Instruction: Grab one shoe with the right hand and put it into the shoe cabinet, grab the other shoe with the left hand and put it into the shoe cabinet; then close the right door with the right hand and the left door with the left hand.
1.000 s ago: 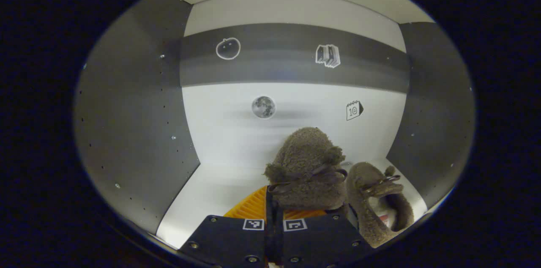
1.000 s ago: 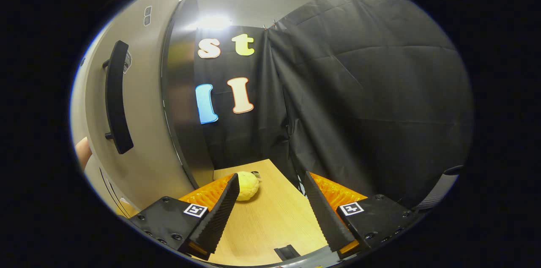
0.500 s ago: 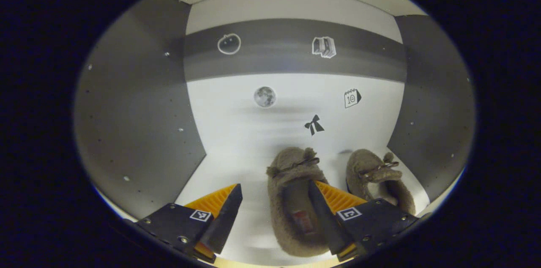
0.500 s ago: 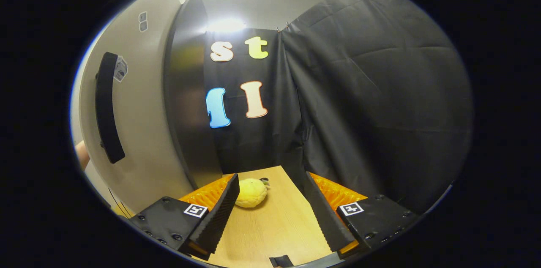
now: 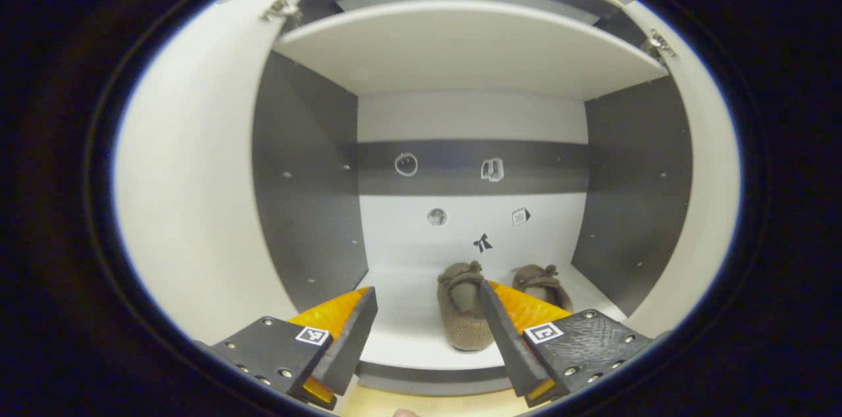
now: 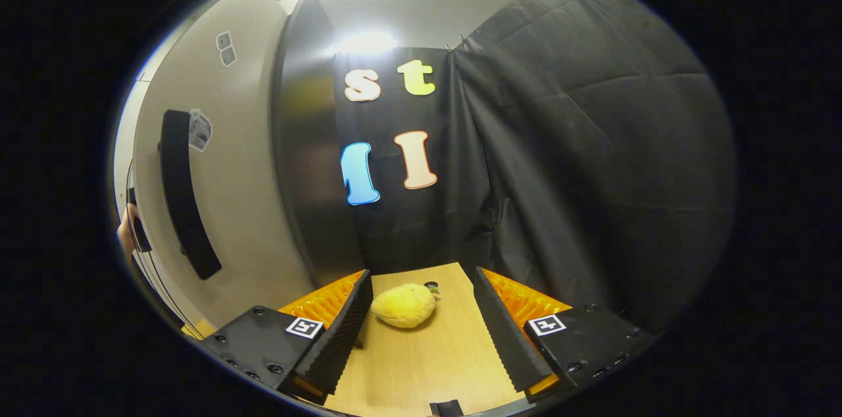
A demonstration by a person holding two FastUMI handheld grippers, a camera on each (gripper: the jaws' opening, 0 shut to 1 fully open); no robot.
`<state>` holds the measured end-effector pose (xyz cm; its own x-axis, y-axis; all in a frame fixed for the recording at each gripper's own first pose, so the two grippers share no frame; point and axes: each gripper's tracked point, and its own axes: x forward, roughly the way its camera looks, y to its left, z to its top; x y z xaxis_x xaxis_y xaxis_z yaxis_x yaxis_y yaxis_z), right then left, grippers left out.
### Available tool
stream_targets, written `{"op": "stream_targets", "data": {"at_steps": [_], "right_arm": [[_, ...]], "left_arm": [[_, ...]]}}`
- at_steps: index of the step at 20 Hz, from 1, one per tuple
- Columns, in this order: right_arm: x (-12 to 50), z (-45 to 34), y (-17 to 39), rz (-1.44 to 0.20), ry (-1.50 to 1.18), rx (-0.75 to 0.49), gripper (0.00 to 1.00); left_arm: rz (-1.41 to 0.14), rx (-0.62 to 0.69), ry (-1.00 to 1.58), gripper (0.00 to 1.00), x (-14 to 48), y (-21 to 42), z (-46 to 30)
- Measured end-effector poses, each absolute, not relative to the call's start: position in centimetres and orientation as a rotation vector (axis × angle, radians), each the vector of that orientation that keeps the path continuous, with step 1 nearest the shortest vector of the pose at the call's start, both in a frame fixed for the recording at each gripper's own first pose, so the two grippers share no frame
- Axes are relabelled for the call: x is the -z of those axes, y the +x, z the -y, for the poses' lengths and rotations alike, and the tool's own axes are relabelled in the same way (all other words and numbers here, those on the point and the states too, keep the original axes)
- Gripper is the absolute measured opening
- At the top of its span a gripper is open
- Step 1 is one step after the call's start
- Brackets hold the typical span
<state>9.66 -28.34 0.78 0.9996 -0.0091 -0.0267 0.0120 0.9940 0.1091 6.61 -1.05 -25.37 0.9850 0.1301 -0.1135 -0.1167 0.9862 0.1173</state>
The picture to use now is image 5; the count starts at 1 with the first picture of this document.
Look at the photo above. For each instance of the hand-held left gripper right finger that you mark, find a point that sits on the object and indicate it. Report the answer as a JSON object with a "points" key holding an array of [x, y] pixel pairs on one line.
{"points": [[510, 351]]}

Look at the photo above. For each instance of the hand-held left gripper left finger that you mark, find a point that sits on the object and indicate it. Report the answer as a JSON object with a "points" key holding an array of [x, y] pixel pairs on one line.
{"points": [[352, 344]]}

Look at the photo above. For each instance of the brown fuzzy shoe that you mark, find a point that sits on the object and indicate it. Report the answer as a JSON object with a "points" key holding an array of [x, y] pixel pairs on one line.
{"points": [[549, 289], [460, 318]]}

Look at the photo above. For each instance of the grey shoe cabinet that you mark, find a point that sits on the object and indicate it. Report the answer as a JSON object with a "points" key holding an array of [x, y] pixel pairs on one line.
{"points": [[470, 49]]}

